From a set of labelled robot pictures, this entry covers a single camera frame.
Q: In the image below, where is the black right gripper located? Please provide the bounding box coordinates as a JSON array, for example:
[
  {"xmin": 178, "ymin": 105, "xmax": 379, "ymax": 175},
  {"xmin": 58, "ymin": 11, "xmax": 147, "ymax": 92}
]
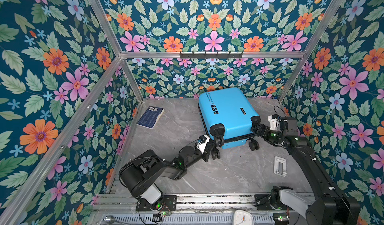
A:
[{"xmin": 250, "ymin": 124, "xmax": 286, "ymax": 145}]

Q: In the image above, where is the blue hard-shell suitcase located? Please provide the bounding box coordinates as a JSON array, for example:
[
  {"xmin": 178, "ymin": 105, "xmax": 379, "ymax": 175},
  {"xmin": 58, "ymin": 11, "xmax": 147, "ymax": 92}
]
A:
[{"xmin": 199, "ymin": 87, "xmax": 262, "ymax": 151}]

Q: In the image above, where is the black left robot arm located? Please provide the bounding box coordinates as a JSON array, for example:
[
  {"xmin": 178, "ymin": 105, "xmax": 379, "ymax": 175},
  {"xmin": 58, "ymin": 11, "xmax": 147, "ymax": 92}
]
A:
[{"xmin": 119, "ymin": 135, "xmax": 221, "ymax": 209}]

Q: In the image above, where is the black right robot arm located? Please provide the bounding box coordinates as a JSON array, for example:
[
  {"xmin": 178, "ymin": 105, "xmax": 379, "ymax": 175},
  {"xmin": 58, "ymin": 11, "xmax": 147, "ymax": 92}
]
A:
[{"xmin": 251, "ymin": 117, "xmax": 360, "ymax": 225}]

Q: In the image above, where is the dark blue paperback book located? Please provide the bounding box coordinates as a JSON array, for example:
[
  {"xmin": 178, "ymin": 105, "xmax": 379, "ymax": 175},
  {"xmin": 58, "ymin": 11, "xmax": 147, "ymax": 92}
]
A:
[{"xmin": 137, "ymin": 106, "xmax": 164, "ymax": 129}]

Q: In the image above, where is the white desk clock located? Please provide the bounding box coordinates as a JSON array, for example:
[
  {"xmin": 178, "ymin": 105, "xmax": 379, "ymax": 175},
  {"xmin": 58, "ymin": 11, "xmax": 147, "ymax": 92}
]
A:
[{"xmin": 233, "ymin": 210, "xmax": 254, "ymax": 225}]

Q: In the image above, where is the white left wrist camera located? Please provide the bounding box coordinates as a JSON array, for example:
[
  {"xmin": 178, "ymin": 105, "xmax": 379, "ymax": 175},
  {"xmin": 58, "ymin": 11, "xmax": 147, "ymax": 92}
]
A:
[{"xmin": 196, "ymin": 135, "xmax": 211, "ymax": 154}]

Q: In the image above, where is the white wall socket plate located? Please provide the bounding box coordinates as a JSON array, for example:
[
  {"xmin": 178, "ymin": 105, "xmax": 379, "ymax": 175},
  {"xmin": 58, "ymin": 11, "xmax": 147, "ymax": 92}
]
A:
[{"xmin": 273, "ymin": 156, "xmax": 287, "ymax": 177}]

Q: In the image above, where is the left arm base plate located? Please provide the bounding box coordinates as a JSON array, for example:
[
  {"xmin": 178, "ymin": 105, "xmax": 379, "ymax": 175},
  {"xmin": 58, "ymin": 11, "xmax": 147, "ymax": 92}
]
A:
[{"xmin": 136, "ymin": 195, "xmax": 178, "ymax": 212}]

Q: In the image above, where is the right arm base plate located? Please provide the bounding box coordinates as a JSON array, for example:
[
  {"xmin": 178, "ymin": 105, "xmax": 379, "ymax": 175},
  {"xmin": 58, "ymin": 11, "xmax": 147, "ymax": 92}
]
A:
[{"xmin": 253, "ymin": 194, "xmax": 293, "ymax": 211}]

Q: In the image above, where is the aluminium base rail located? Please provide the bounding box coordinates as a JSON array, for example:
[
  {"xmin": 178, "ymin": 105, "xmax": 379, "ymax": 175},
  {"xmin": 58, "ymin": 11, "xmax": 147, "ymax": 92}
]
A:
[{"xmin": 91, "ymin": 193, "xmax": 294, "ymax": 216}]

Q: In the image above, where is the black hook rail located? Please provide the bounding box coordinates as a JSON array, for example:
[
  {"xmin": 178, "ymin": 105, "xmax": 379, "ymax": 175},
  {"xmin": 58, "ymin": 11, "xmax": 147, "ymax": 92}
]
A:
[{"xmin": 179, "ymin": 51, "xmax": 243, "ymax": 60}]

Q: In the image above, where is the aluminium cage frame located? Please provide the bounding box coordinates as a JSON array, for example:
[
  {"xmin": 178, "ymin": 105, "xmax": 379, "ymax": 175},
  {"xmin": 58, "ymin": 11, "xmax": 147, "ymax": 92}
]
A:
[{"xmin": 1, "ymin": 0, "xmax": 345, "ymax": 225}]

